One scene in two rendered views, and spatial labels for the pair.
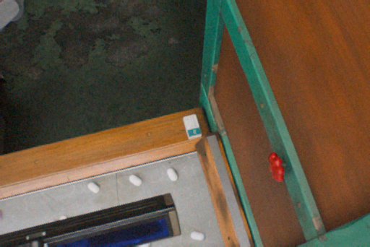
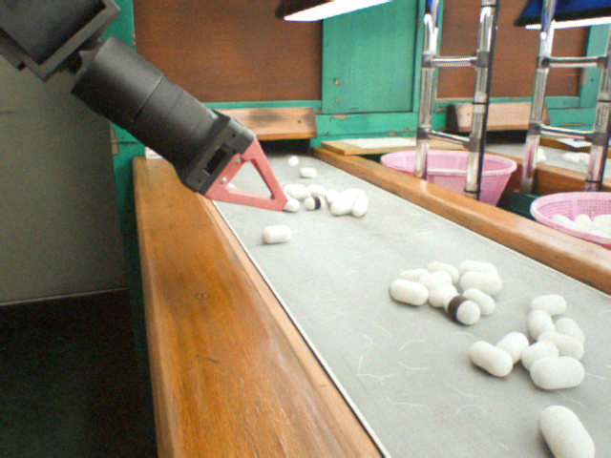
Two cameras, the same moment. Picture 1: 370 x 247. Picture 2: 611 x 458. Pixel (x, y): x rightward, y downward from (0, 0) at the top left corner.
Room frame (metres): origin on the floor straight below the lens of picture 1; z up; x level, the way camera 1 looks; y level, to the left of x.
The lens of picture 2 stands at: (0.17, 1.10, 0.95)
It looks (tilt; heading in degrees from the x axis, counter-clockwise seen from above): 17 degrees down; 268
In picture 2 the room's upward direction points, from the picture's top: straight up
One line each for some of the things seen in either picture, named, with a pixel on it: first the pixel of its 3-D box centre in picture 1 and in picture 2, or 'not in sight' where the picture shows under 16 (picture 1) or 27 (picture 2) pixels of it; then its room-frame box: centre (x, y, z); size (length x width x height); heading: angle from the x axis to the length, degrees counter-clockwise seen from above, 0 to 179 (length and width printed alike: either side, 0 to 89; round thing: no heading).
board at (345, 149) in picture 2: not in sight; (395, 145); (-0.10, -0.14, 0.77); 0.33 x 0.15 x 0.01; 16
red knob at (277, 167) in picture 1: (277, 167); not in sight; (0.18, -0.13, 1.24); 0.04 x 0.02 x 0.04; 16
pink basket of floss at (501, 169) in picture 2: not in sight; (444, 182); (-0.16, 0.07, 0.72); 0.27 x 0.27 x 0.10
